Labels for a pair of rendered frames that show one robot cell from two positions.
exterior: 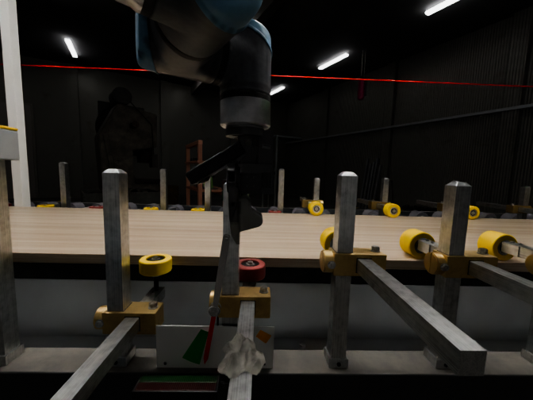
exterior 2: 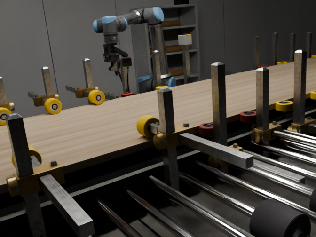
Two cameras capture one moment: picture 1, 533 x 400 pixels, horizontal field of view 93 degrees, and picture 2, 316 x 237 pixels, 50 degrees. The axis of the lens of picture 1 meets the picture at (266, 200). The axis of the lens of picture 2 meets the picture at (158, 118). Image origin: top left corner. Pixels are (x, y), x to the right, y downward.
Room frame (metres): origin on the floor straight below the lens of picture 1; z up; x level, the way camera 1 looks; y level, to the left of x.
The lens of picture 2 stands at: (2.54, -0.88, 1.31)
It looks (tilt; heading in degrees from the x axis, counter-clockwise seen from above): 16 degrees down; 150
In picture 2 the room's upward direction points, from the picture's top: 5 degrees counter-clockwise
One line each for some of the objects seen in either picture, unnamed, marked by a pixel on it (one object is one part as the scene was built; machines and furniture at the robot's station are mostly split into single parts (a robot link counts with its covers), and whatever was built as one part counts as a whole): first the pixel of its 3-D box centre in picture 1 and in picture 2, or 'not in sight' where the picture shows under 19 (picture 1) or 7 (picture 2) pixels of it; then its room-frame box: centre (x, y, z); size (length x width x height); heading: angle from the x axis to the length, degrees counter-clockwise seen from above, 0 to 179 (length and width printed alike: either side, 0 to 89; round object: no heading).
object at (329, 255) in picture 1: (351, 261); (87, 91); (0.56, -0.20, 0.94); 0.14 x 0.06 x 0.05; 92
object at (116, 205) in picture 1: (118, 277); (158, 85); (0.54, 0.32, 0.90); 0.04 x 0.04 x 0.48; 2
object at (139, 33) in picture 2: not in sight; (167, 59); (-1.81, 1.94, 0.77); 0.90 x 0.45 x 1.55; 89
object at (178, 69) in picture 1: (181, 41); (117, 24); (0.40, 0.13, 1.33); 0.12 x 0.12 x 0.09; 34
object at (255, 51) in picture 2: not in sight; (255, 64); (0.51, 1.32, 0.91); 0.04 x 0.04 x 0.48; 2
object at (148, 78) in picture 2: not in sight; (147, 84); (-0.11, 0.60, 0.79); 0.17 x 0.15 x 0.18; 34
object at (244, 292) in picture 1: (240, 301); not in sight; (0.56, 0.05, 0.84); 0.14 x 0.06 x 0.05; 92
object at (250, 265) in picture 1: (249, 282); (128, 101); (0.63, 0.04, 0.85); 0.08 x 0.08 x 0.11
